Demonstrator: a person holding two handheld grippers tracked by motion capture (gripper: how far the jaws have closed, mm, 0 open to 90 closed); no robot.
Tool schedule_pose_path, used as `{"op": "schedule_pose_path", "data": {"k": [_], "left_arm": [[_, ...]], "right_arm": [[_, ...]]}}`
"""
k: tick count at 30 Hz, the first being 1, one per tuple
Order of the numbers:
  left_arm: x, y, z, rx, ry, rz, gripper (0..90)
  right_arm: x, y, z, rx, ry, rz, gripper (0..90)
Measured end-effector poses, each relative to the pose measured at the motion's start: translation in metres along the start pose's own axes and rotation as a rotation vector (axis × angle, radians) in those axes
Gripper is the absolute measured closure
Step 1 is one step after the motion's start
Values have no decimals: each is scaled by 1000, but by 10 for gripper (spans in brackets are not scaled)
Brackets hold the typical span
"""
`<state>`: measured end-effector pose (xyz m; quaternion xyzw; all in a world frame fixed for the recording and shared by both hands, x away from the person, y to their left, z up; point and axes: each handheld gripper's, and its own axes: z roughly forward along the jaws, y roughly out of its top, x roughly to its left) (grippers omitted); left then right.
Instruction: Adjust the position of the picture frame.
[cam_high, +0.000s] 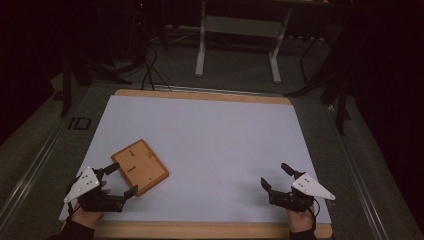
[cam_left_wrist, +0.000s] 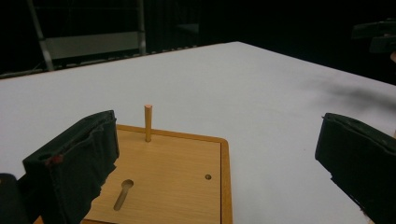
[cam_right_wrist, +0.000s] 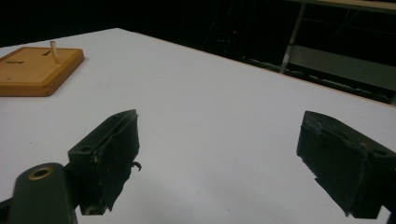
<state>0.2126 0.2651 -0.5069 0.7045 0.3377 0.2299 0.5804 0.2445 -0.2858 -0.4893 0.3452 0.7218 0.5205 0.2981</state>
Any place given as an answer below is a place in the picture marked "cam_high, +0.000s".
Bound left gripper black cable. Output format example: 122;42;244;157
67;201;83;218

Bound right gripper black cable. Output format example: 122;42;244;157
311;197;322;232

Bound person's right hand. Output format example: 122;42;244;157
286;205;316;234

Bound wooden board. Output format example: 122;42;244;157
110;138;170;197

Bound white metal desk frame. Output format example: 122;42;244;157
194;0;295;85

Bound wooden table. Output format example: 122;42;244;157
61;88;334;240

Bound metal floor rail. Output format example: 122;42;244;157
0;113;69;228
324;105;390;240

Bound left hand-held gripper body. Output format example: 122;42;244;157
63;165;128;213

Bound person's left hand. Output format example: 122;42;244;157
69;180;112;231

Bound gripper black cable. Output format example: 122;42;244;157
67;201;83;218
311;197;322;232

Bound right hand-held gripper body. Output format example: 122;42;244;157
268;172;337;213

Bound black metal stand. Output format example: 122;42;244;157
284;33;352;137
59;53;73;118

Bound white table mat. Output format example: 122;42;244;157
58;94;332;225

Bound black floor cables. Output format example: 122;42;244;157
141;42;173;93

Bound black floor bracket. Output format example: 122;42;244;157
67;116;92;131

